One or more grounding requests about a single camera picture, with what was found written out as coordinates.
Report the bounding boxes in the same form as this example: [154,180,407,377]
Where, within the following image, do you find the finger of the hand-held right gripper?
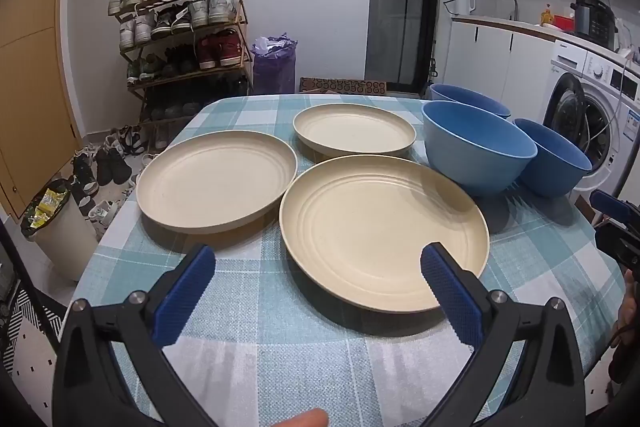
[595,223,640,268]
[590,189,640,220]

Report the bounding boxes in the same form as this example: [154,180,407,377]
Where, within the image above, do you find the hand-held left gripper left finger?
[52,243,217,427]

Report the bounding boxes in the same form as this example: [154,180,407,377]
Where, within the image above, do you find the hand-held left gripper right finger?
[420,243,586,427]

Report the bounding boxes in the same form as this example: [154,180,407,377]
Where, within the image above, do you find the dark blue bowl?
[513,118,594,199]
[429,83,512,120]

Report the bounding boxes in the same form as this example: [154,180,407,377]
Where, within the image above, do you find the beige round plate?
[292,103,417,160]
[279,154,491,314]
[136,130,299,236]

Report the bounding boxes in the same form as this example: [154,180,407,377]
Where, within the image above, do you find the light blue bowl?
[421,100,539,198]

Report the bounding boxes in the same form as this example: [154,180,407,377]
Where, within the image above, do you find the person's right hand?
[617,269,640,348]

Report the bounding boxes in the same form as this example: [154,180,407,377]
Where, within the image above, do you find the person's left hand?
[272,409,330,427]

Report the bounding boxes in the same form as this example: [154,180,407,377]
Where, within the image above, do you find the white washing machine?
[542,41,640,208]

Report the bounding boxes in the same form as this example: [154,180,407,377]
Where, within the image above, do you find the teal checkered tablecloth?
[77,94,626,427]

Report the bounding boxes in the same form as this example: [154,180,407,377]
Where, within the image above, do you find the white trash bin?
[20,179,99,283]

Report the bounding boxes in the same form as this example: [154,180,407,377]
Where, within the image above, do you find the pile of dark shoes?
[70,123,167,230]

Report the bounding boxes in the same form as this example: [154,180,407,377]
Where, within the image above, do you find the black and white zigzag rug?
[0,284,67,375]

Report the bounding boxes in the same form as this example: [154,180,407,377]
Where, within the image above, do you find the black pressure cooker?
[571,0,619,50]

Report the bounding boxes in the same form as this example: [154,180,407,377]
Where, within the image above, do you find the white base cabinets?
[442,18,557,118]

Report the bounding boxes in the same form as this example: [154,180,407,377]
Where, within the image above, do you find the brown patterned cardboard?
[299,77,387,97]

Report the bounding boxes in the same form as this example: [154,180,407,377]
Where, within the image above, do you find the purple plastic bag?
[251,33,299,96]

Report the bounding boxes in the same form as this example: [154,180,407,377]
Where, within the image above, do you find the yellow wooden door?
[0,0,84,219]

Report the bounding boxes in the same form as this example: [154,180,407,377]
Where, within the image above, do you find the wooden shoe rack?
[107,0,254,142]

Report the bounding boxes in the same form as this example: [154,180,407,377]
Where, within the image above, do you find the shoe rack with shoes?
[107,0,251,120]

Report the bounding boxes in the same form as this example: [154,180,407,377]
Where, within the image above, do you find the black framed glass door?
[365,0,442,96]

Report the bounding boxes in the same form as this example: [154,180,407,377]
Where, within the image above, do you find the white cable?
[587,49,633,152]

